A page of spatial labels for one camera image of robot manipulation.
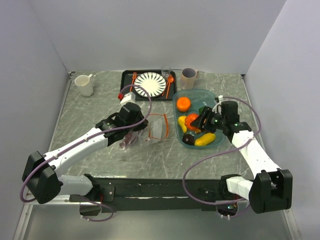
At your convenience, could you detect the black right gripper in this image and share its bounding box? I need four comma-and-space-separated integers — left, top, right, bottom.
190, 106, 226, 134

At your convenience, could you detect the red grape bunch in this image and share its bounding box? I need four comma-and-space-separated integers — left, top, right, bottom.
119, 131, 138, 150

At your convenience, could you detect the clear zip top bag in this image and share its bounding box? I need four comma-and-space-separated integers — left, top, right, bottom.
123, 113, 170, 151

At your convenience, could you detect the orange pumpkin toy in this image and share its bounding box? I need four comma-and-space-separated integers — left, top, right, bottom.
185, 113, 199, 131

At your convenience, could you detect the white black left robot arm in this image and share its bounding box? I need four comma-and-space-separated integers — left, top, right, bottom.
22, 102, 148, 204

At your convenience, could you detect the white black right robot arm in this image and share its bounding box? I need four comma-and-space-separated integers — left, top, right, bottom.
190, 97, 293, 214

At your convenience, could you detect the dark purple food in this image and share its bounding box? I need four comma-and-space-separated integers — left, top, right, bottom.
182, 133, 195, 146

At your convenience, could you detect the yellow lumpy food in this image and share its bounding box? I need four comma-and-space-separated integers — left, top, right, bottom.
177, 116, 188, 134

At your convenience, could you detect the yellow banana toy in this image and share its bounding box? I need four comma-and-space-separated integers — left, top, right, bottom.
194, 133, 216, 147

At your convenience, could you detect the green lime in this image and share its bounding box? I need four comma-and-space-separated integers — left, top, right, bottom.
198, 106, 205, 114

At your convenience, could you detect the black serving tray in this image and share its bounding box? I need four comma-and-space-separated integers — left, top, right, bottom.
120, 69, 177, 101

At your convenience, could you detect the white black striped plate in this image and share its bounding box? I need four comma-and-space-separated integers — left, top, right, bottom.
134, 72, 167, 98

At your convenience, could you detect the orange plastic fork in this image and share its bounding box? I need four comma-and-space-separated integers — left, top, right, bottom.
129, 72, 137, 92

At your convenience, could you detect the teal transparent plastic container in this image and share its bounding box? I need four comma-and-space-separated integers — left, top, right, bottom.
172, 89, 226, 150

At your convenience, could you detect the orange fruit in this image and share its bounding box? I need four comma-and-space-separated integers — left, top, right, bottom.
176, 96, 192, 112

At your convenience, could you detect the white mug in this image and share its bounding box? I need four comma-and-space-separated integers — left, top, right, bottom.
74, 74, 94, 97

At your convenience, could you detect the orange plastic spoon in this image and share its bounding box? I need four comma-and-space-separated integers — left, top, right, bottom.
165, 75, 174, 99

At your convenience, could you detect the clear drinking glass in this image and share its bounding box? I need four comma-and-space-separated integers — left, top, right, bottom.
161, 65, 172, 80

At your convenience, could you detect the beige mug purple inside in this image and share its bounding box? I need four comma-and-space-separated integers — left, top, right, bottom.
180, 67, 199, 90

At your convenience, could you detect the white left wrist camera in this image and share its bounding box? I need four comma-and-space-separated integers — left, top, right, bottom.
118, 91, 136, 106

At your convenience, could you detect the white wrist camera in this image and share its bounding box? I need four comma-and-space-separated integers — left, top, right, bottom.
212, 95, 224, 112
118, 91, 136, 106

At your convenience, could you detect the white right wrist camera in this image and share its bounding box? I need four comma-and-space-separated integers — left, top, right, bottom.
212, 95, 224, 112

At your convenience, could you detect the aluminium frame rail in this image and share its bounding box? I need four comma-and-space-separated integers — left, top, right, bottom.
23, 183, 291, 206

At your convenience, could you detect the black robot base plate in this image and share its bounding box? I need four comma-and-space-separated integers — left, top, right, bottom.
68, 174, 248, 212

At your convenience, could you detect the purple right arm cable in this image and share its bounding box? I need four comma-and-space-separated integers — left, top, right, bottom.
182, 96, 263, 218

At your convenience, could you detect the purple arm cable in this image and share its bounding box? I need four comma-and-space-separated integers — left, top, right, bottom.
19, 84, 153, 203
182, 96, 263, 218

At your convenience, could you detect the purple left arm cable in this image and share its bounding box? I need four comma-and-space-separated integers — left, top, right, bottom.
19, 84, 153, 203

